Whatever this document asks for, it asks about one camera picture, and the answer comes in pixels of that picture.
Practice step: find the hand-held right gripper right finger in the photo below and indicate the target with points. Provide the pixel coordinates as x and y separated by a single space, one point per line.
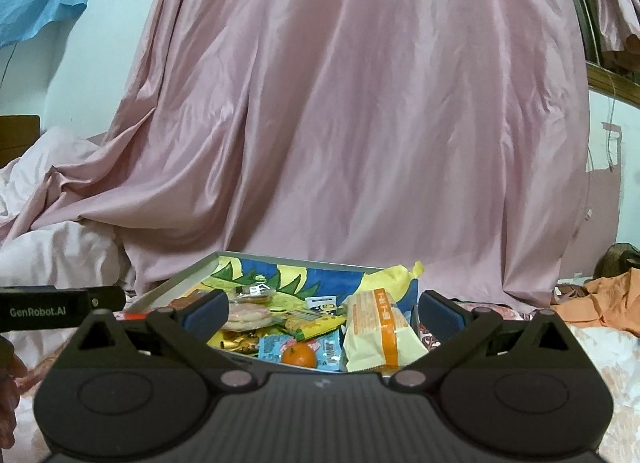
442 315

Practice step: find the mandarin orange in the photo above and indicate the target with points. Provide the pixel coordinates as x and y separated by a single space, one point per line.
299 356

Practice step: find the cream and orange cracker packet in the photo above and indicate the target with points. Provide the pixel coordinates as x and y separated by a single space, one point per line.
375 328

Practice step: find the person's left hand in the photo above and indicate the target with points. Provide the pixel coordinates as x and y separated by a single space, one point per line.
10 393

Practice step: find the orange cloth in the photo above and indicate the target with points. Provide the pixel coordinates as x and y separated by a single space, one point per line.
600 303

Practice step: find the wooden window frame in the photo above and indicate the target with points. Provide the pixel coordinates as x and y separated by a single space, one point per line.
600 78

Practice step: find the yellow crumpled paper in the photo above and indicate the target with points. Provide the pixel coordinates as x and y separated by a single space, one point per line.
390 280

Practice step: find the dark wooden headboard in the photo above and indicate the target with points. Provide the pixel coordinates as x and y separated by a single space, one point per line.
19 140

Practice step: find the brown bag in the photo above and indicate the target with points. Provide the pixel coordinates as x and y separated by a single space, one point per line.
620 260

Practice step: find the clear-wrapped round biscuits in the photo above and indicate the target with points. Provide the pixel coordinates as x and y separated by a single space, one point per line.
247 313

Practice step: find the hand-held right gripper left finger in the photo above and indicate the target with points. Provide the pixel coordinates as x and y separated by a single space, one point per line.
205 315

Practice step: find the floral bedsheet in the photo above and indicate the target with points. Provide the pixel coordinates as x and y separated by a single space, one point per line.
620 393

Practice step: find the light blue sausage packet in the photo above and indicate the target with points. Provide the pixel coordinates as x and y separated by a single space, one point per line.
330 350

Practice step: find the pale pink duvet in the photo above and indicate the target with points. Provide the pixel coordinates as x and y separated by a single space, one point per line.
50 253

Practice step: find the green and yellow snack bar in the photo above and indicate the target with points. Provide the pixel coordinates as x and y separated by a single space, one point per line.
315 327

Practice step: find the grey box with colourful lining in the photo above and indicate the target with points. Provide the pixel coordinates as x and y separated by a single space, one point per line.
295 275

